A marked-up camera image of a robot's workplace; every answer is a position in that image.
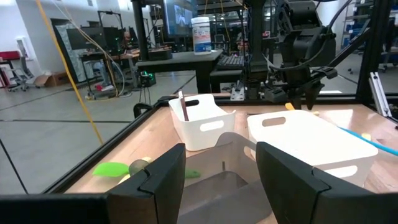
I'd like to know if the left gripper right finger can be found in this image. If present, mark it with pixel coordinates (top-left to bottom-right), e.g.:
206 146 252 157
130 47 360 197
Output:
255 141 398 224

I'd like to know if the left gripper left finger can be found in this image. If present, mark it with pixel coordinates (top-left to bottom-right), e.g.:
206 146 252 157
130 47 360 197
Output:
107 142 187 224

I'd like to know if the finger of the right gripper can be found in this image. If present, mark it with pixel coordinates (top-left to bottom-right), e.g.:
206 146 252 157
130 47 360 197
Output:
290 93 303 110
306 82 323 110

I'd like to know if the green plastic fork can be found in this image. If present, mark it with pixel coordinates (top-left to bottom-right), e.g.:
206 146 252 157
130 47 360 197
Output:
92 157 201 180

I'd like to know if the blue silicone spatula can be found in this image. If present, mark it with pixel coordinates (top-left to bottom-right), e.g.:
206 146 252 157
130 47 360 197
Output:
338 126 398 157

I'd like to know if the brown wooden spoon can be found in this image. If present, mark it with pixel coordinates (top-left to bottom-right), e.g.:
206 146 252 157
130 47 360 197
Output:
177 90 190 123

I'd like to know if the large white plastic bin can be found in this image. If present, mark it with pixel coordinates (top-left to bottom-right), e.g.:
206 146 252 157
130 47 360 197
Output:
247 109 379 188

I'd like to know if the silver aluminium extrusion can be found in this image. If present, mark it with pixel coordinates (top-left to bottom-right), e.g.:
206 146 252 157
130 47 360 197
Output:
368 72 394 119

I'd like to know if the grey translucent plastic bin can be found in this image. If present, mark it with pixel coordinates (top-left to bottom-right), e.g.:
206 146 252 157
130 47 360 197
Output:
177 131 275 224

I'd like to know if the black backlit keyboard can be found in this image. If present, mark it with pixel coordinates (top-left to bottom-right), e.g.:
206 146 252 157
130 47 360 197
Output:
215 54 247 71

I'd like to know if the small white plastic bin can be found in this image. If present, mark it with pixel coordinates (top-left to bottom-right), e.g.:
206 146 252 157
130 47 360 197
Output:
168 93 237 152

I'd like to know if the white wipes canister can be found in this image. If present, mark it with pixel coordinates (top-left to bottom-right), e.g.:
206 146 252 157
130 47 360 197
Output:
190 16 213 56

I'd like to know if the black computer tower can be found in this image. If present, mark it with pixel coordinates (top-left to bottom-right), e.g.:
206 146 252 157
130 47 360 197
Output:
138 70 157 88

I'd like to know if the grey side desk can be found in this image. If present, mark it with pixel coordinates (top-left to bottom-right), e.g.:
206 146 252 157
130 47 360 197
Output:
136 49 224 94

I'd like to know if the computer monitor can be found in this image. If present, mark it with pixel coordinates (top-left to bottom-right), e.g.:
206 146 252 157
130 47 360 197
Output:
162 0 196 39

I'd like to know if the cardboard box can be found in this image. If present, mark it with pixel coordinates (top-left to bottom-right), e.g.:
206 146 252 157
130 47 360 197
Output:
33 71 70 88

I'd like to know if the grey office chair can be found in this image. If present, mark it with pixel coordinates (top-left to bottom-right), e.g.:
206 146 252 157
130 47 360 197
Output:
7 55 36 93

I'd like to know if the red couch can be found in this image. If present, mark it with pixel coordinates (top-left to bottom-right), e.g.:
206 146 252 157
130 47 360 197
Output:
0 50 21 62

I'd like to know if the silver metal bracket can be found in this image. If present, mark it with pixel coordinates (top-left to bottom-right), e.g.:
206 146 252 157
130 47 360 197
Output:
229 80 246 101

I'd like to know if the black table frame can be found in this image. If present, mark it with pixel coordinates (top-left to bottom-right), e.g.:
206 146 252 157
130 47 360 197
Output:
42 0 398 195

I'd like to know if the pale hanging cable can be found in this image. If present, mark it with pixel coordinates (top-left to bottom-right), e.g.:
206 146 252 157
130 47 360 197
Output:
50 0 126 98

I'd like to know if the yellow hanging cable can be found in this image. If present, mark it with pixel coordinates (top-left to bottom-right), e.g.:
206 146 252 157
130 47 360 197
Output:
35 0 105 146

